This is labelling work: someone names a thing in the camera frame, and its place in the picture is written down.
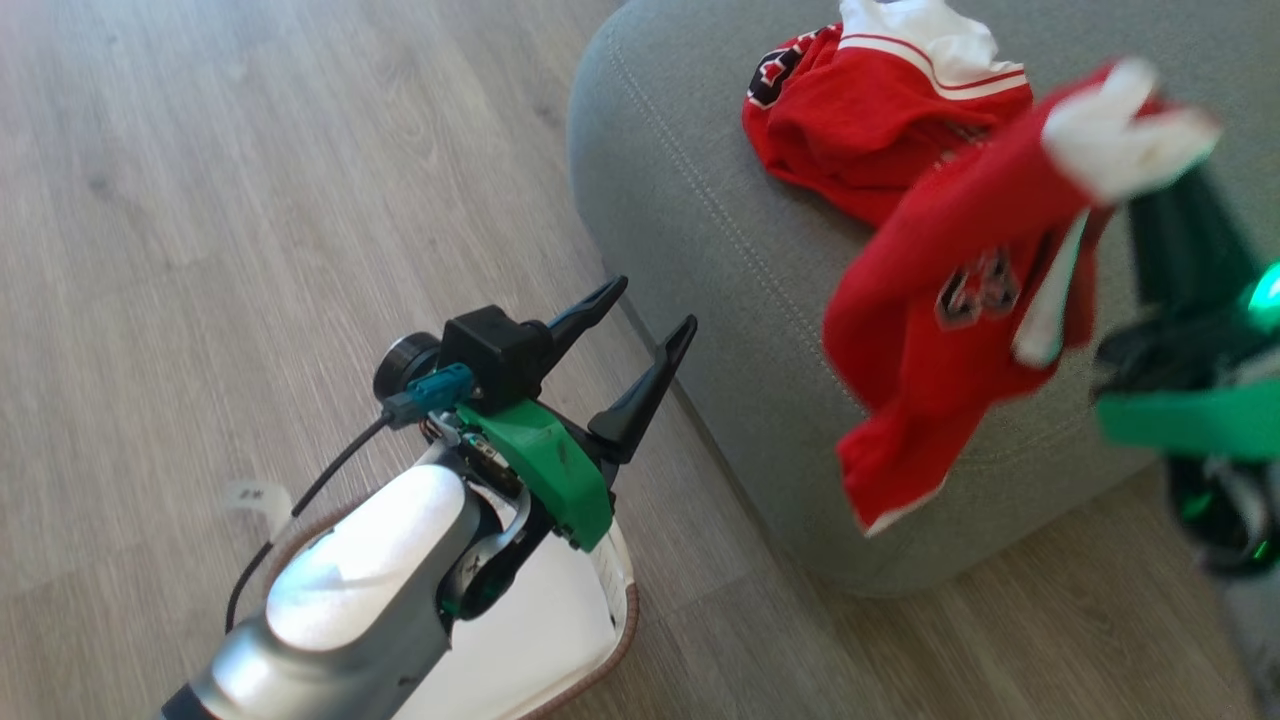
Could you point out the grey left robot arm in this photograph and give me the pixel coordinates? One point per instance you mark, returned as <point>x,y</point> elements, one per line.
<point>370,570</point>

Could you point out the white paper tag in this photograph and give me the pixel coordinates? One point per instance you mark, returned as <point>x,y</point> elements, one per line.
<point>255,497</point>

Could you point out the white plastic laundry basket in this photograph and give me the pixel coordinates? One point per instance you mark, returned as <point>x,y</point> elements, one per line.
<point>540,640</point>

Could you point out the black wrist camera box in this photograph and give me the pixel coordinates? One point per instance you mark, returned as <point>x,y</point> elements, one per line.
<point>495,350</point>

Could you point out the red jersey with white stripes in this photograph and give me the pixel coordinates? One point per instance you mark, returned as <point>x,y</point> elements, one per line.
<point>920,330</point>

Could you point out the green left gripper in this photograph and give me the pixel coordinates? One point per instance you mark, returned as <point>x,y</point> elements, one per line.
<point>545,465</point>

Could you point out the red garment with black logo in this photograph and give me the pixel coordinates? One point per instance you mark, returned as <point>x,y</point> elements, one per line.
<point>850,140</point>

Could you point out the grey fabric sofa seat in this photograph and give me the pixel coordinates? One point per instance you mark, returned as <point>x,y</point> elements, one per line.
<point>700,250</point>

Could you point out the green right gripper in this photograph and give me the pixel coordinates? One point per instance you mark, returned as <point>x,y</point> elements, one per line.
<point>1190,410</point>

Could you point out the white cloth garment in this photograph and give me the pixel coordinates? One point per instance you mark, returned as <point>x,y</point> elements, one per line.
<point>930,30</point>

